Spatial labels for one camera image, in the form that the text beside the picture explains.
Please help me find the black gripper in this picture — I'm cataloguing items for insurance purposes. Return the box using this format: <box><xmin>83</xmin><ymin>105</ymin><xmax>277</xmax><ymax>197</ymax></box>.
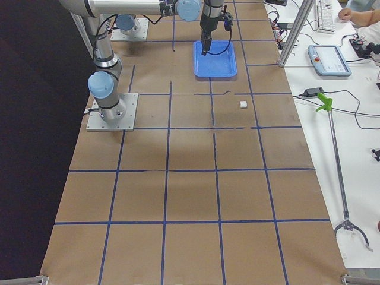
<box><xmin>200</xmin><ymin>5</ymin><xmax>223</xmax><ymax>55</ymax></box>

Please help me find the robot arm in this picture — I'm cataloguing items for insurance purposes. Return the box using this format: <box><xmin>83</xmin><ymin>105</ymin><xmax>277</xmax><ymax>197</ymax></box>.
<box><xmin>116</xmin><ymin>1</ymin><xmax>233</xmax><ymax>56</ymax></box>
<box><xmin>60</xmin><ymin>0</ymin><xmax>175</xmax><ymax>122</ymax></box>

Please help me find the blue plastic tray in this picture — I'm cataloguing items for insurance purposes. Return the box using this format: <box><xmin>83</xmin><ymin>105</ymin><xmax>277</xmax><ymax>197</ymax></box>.
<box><xmin>193</xmin><ymin>40</ymin><xmax>238</xmax><ymax>81</ymax></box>

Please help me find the person hand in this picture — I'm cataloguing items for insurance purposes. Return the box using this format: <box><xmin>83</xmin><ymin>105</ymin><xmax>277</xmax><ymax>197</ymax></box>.
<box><xmin>338</xmin><ymin>8</ymin><xmax>357</xmax><ymax>21</ymax></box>

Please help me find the black power adapter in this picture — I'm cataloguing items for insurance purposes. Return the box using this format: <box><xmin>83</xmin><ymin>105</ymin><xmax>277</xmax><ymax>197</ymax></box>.
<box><xmin>302</xmin><ymin>87</ymin><xmax>324</xmax><ymax>97</ymax></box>

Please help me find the teach pendant tablet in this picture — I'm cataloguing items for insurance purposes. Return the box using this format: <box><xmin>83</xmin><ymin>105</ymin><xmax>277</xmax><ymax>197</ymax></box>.
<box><xmin>308</xmin><ymin>45</ymin><xmax>352</xmax><ymax>77</ymax></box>

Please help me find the white keyboard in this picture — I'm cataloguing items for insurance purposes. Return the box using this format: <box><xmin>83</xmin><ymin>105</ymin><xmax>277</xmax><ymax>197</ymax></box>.
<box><xmin>316</xmin><ymin>0</ymin><xmax>335</xmax><ymax>34</ymax></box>

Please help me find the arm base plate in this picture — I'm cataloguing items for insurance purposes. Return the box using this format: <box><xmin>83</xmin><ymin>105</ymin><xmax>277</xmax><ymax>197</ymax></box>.
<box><xmin>110</xmin><ymin>15</ymin><xmax>149</xmax><ymax>42</ymax></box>
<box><xmin>86</xmin><ymin>93</ymin><xmax>138</xmax><ymax>131</ymax></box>

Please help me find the aluminium frame post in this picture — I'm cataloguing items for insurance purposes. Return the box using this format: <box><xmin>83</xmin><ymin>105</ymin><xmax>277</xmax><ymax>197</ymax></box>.
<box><xmin>278</xmin><ymin>0</ymin><xmax>314</xmax><ymax>67</ymax></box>

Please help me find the green handled reach grabber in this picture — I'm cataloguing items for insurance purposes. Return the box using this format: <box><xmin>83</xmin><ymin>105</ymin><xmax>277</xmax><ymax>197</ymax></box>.
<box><xmin>316</xmin><ymin>92</ymin><xmax>373</xmax><ymax>252</ymax></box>

